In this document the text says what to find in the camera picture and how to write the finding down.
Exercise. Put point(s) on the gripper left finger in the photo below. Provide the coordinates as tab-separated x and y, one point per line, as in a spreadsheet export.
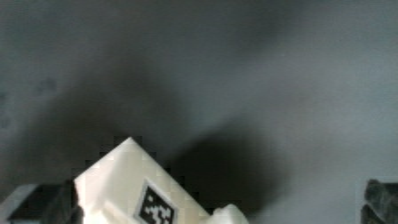
42	204

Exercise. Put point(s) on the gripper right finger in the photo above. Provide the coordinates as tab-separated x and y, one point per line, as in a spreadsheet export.
379	212

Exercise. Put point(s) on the white door panel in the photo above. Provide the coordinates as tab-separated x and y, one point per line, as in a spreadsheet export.
132	195

